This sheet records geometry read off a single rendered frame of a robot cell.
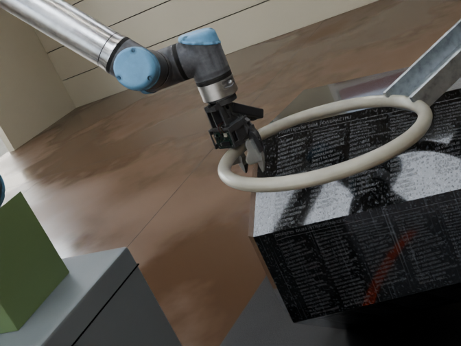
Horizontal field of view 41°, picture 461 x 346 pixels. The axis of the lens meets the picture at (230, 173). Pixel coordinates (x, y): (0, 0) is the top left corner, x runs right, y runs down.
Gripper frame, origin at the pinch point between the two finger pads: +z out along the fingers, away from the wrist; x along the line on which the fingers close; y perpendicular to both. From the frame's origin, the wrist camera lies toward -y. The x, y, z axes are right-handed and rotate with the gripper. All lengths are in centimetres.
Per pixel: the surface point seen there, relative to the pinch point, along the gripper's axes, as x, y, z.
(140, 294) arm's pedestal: -20.0, 34.3, 17.7
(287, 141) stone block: -15.3, -31.9, 7.3
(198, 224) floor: -172, -106, 87
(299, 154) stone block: -10.2, -29.5, 10.7
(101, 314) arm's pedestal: -16, 48, 13
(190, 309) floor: -112, -36, 89
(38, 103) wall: -783, -372, 47
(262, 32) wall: -455, -550, 59
